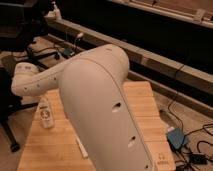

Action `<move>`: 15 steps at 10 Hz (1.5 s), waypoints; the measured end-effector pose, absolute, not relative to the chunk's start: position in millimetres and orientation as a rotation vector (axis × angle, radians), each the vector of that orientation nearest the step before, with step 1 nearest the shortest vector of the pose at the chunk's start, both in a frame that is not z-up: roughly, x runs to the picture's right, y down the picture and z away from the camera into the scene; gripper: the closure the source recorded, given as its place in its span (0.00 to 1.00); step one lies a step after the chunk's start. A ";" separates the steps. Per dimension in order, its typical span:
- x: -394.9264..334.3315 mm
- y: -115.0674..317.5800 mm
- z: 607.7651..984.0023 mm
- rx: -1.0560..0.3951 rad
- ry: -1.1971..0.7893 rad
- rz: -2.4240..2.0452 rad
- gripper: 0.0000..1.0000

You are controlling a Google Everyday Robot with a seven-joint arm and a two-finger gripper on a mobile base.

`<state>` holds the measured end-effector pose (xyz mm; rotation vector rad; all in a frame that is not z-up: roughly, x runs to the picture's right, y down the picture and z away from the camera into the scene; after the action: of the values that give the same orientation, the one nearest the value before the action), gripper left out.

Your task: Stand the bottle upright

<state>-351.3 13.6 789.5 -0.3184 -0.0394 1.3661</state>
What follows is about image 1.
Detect clear plastic bottle white label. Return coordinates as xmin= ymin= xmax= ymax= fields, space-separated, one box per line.
xmin=38 ymin=96 xmax=54 ymax=129

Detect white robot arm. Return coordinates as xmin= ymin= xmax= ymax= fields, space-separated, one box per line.
xmin=11 ymin=44 xmax=157 ymax=171

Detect white spray bottle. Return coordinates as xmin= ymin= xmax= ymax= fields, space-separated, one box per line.
xmin=52 ymin=1 xmax=62 ymax=20

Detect blue power box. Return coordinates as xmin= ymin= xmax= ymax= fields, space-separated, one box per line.
xmin=166 ymin=128 xmax=189 ymax=150

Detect dark chair at left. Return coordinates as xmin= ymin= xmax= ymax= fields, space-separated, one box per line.
xmin=0 ymin=55 xmax=37 ymax=153

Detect black office chair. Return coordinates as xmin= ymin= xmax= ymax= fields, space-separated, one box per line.
xmin=0 ymin=0 xmax=62 ymax=73

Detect black floor cables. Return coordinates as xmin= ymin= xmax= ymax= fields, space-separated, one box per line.
xmin=158 ymin=99 xmax=213 ymax=171

